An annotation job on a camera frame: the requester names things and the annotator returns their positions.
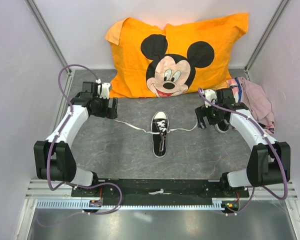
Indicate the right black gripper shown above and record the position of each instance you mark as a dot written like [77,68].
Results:
[201,111]

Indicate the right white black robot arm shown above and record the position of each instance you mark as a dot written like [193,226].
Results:
[269,161]

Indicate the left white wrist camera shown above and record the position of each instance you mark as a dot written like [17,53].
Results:
[103,89]

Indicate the left aluminium frame post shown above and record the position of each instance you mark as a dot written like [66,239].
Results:
[46,30]

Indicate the white shoelace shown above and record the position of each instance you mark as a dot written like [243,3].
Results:
[130,125]

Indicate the white tape scrap on base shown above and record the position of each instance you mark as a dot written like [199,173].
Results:
[159,192]

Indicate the slotted grey cable duct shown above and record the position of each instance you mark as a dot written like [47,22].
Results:
[77,204]

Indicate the orange Mickey Mouse pillow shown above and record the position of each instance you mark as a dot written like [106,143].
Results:
[153,62]

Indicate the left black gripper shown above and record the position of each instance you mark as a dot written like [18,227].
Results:
[110,113]

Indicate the aluminium frame post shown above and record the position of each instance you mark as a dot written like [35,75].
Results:
[46,30]
[283,4]

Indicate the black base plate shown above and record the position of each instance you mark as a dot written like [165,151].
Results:
[136,190]

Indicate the aluminium front rail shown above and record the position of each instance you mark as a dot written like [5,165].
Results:
[39,189]

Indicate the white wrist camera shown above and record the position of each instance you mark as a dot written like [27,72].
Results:
[209,95]
[103,89]

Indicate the pink folded cloth pile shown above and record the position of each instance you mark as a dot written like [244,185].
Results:
[254,97]

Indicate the black canvas sneaker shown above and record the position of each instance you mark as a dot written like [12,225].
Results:
[159,129]

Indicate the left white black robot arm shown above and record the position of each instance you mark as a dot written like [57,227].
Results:
[53,157]

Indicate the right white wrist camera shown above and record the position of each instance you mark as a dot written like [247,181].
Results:
[209,95]

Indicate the right aluminium frame post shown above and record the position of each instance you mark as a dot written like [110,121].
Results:
[283,4]

